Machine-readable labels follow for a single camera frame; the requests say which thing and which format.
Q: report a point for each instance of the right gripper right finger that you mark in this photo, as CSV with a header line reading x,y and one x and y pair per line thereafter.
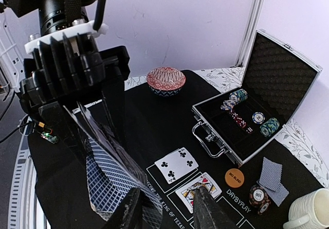
x,y
207,213

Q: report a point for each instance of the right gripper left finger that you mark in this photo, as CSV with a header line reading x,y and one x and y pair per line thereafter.
x,y
128,215

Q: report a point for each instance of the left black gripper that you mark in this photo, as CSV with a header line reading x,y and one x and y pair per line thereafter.
x,y
34,101

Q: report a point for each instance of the orange big blind button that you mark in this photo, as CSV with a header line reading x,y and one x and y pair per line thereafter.
x,y
234,178

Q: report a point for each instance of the blue patterned card deck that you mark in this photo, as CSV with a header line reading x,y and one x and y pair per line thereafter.
x,y
112,173

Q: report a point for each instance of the red brown chip stack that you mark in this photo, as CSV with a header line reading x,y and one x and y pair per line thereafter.
x,y
259,199

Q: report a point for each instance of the three of clubs card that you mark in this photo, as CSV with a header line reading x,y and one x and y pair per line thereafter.
x,y
177,164

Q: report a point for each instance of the white poker chip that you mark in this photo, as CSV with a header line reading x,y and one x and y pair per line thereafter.
x,y
258,118

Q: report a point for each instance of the aluminium poker chip case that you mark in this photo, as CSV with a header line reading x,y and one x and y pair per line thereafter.
x,y
277,79

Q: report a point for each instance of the dealt card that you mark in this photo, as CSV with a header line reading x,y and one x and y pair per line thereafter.
x,y
277,196

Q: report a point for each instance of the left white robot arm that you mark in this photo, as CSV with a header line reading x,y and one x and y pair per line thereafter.
x,y
55,15

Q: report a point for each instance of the small green circuit board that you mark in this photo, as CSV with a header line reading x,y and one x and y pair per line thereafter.
x,y
46,133

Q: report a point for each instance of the black poker table mat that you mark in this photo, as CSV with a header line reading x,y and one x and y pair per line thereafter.
x,y
156,126

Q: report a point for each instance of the dice row in case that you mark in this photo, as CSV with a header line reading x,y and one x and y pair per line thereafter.
x,y
240,122

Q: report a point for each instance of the right poker chip stack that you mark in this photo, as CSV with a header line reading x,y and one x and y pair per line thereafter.
x,y
268,128

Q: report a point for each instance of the cream ceramic mug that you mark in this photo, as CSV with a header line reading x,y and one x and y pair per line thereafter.
x,y
309,211

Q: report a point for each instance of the chips at case left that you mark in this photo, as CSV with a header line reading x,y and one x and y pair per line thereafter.
x,y
234,99

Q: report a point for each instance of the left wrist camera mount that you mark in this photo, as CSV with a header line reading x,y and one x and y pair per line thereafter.
x,y
62,58

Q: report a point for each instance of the left aluminium frame post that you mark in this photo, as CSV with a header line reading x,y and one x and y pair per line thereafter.
x,y
254,15

